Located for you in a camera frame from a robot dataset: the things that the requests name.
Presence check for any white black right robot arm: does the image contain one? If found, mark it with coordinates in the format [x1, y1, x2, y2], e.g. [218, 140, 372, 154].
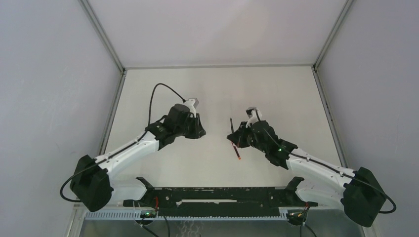
[227, 120, 388, 227]

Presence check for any black left camera cable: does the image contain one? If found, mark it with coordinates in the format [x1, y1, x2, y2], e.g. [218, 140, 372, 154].
[59, 82, 187, 203]

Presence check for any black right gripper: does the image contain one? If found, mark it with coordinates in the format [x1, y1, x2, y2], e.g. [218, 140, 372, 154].
[229, 120, 268, 153]

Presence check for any black pen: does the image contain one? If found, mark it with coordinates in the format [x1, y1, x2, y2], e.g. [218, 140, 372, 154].
[230, 118, 234, 133]

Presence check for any red pen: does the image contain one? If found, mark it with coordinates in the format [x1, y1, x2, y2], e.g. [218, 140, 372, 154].
[231, 143, 241, 160]

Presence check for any aluminium frame rail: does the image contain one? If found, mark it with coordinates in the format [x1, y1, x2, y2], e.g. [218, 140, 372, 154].
[311, 65, 348, 167]

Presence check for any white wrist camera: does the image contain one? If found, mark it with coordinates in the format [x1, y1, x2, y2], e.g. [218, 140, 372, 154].
[246, 107, 262, 128]
[183, 98, 199, 118]

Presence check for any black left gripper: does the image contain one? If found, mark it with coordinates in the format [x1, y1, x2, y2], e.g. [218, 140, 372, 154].
[175, 113, 206, 139]

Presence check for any black right camera cable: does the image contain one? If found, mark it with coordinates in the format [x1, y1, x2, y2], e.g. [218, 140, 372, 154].
[252, 109, 397, 215]

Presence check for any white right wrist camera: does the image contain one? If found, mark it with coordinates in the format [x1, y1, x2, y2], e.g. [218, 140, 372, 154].
[246, 107, 262, 128]

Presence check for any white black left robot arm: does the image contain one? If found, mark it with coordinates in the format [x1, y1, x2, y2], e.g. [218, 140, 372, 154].
[68, 98, 206, 212]

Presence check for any black camera cable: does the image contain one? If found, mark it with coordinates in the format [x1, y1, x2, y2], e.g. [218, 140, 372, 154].
[59, 82, 187, 203]
[252, 109, 397, 215]

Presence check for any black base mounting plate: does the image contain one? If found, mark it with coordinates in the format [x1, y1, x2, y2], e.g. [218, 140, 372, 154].
[123, 187, 307, 216]

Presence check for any white slotted cable duct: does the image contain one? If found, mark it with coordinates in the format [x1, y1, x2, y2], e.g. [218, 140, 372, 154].
[84, 209, 289, 221]

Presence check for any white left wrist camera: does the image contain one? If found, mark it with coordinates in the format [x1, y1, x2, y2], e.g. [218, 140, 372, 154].
[183, 98, 199, 118]

